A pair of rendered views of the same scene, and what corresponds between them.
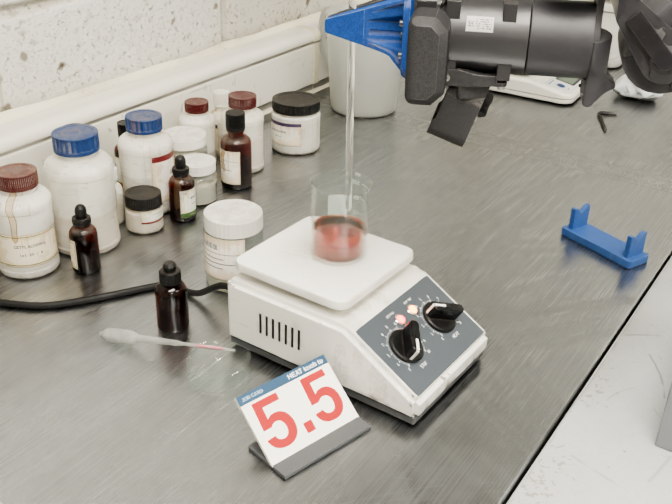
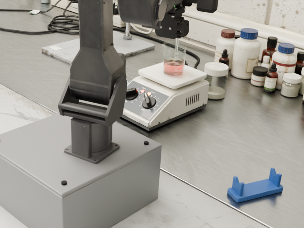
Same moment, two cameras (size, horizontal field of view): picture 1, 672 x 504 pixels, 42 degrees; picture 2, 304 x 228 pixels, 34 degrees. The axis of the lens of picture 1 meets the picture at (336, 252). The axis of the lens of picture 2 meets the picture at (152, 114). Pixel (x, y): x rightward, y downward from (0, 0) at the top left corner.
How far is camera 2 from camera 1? 1.35 m
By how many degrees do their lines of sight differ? 85
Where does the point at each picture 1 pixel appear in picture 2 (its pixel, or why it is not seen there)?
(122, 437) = not seen: hidden behind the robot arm
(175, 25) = not seen: outside the picture
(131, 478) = not seen: hidden behind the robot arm
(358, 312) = (142, 80)
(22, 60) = (296, 13)
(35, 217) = (219, 46)
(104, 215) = (237, 62)
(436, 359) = (129, 104)
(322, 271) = (159, 69)
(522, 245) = (254, 165)
